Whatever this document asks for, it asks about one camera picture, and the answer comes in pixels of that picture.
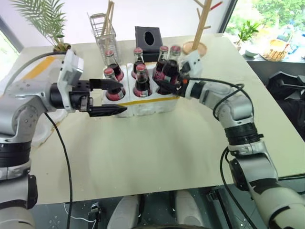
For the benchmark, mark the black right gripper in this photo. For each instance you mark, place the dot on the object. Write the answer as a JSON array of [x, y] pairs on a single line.
[[179, 87]]

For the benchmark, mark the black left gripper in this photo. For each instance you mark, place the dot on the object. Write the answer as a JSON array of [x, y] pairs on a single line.
[[79, 96]]

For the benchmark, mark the glass cola bottle red cap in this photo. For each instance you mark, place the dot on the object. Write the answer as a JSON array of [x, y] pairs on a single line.
[[142, 82], [162, 60], [138, 58], [172, 66], [112, 78], [114, 65]]

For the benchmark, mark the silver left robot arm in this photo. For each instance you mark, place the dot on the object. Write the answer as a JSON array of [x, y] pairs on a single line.
[[22, 105]]

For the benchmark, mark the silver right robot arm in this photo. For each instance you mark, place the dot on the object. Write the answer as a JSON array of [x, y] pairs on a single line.
[[240, 107]]

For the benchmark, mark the white foam crate yellow tape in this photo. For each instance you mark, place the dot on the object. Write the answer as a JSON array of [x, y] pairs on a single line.
[[152, 106]]

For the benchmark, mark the black tissue box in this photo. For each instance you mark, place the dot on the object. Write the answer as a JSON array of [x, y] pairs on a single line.
[[149, 46]]

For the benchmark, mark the wooden branch stand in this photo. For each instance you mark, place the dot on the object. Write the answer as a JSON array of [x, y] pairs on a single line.
[[201, 26]]

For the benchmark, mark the wooden stick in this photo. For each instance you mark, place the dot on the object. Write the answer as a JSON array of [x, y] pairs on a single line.
[[106, 21], [110, 16]]

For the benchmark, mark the white bowl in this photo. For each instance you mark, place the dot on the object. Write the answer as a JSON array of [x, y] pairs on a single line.
[[251, 53]]

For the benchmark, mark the small green potted plant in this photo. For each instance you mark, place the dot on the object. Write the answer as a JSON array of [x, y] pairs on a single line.
[[246, 32]]

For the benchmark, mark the green palm plant in pot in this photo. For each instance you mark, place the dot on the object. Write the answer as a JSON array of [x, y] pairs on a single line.
[[45, 19]]

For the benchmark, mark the grey rounded robot leg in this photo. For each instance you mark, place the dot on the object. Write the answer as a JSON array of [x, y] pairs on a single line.
[[125, 211], [187, 208]]

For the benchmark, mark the small black device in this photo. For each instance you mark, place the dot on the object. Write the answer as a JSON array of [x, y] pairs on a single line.
[[94, 212]]

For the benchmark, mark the woven wicker basket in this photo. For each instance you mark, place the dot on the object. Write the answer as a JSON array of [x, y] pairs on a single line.
[[277, 51]]

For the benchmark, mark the black bag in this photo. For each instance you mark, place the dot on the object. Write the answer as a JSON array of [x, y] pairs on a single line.
[[289, 95]]

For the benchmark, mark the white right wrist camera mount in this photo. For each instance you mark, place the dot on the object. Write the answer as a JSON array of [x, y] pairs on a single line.
[[194, 63]]

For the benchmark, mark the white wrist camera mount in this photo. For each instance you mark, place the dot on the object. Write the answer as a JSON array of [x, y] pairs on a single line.
[[194, 63], [70, 69]]

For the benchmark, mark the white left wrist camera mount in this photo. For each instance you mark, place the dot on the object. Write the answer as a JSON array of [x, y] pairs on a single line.
[[70, 69]]

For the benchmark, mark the black metal frame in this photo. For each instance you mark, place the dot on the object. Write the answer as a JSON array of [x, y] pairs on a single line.
[[215, 199]]

